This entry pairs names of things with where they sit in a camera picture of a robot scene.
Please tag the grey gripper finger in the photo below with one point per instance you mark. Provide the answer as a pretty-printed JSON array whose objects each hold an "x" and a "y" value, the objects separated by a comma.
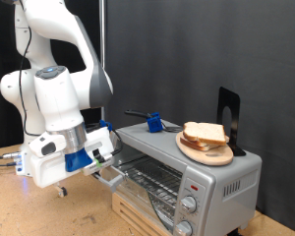
[
  {"x": 61, "y": 190},
  {"x": 97, "y": 176}
]

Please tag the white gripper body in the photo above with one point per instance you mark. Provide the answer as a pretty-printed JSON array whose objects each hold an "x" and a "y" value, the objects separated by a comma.
[{"x": 49, "y": 170}]

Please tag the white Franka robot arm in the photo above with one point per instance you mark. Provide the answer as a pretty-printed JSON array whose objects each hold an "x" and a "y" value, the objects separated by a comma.
[{"x": 55, "y": 98}]

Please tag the silver oven knob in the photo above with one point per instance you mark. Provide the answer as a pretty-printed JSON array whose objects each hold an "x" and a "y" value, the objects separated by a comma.
[
  {"x": 184, "y": 228},
  {"x": 188, "y": 204}
]

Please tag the red oven indicator light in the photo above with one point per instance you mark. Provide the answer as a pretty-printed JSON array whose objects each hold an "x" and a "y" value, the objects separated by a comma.
[{"x": 194, "y": 188}]

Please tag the silver toaster oven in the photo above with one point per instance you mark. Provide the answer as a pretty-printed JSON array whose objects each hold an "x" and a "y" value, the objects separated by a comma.
[{"x": 239, "y": 170}]

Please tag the white bread slice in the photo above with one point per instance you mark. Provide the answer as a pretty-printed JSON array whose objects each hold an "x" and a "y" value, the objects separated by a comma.
[
  {"x": 206, "y": 131},
  {"x": 195, "y": 146}
]

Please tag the round wooden board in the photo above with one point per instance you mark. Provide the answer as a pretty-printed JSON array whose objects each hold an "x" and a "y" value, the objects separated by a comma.
[{"x": 213, "y": 157}]

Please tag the vertical metal pole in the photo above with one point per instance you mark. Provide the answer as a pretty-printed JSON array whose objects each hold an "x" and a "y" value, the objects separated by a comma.
[{"x": 102, "y": 32}]

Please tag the black metal bookend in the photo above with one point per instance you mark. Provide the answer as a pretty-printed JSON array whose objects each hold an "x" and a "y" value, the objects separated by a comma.
[{"x": 234, "y": 101}]

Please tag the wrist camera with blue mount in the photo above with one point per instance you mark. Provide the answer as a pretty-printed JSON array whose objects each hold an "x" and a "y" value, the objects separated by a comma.
[{"x": 77, "y": 160}]

